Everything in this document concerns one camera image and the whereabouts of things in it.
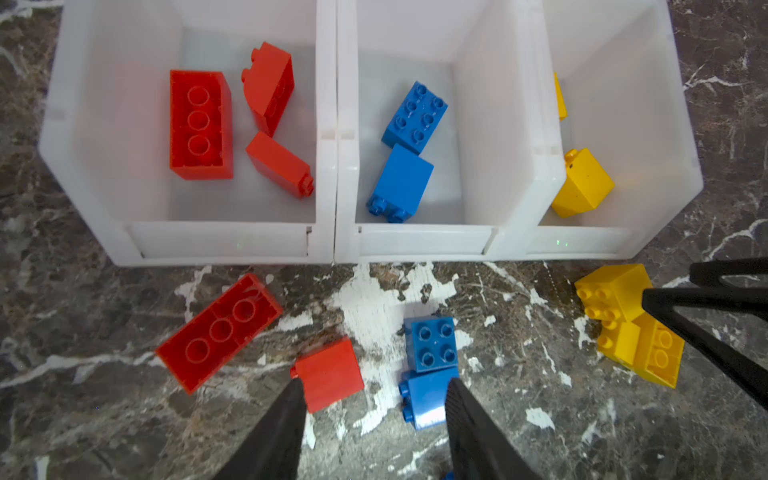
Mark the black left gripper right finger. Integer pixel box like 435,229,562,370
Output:
445,378,540,479

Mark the white left bin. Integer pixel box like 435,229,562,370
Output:
39,1,338,266

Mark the yellow lego brick pair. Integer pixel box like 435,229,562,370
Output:
597,313,685,389

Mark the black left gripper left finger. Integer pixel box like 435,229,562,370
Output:
214,379,307,479

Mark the long red lego brick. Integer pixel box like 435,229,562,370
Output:
170,70,234,181

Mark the small red lego brick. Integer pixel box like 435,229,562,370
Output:
290,337,364,414

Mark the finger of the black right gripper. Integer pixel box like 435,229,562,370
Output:
640,256,768,412

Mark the blue lego brick diagonal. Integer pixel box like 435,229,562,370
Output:
382,82,449,155

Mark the white right bin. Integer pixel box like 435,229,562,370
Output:
524,0,704,262

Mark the blue lego brick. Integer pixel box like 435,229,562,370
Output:
398,367,459,430
404,316,458,374
366,144,434,223

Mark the small red lego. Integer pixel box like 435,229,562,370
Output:
241,42,295,137

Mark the red lego brick hollow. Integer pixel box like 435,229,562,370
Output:
246,132,314,199

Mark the white middle bin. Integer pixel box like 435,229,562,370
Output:
334,1,564,263

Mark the white bin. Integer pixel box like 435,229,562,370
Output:
334,1,564,263
39,1,338,266
524,0,704,262

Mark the blue lego brick top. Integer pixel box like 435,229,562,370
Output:
404,316,458,374

